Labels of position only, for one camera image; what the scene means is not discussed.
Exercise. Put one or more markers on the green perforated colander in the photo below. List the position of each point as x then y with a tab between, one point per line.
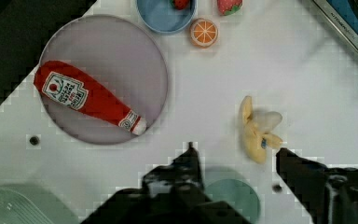
29	204

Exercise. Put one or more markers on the orange slice toy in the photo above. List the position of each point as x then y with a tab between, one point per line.
203	33

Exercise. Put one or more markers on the small green round cup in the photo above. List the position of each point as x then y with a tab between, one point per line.
238	195

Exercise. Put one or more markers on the grey round plate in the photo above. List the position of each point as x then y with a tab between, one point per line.
121	56

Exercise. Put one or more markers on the yellow plush peeled banana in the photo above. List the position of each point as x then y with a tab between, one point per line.
257	133

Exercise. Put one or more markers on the red plush ketchup bottle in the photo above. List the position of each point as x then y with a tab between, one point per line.
69	86

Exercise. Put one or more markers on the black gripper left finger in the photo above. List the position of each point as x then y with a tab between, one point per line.
170	194

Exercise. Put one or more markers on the red strawberry in bowl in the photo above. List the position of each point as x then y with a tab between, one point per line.
180	4

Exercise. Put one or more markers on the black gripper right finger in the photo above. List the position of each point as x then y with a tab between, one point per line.
330	195

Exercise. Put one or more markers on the red plush strawberry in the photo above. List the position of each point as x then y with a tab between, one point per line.
228	7

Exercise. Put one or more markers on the black toaster oven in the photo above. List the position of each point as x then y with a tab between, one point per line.
343	17

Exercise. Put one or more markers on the blue bowl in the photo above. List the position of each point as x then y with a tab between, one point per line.
162	18

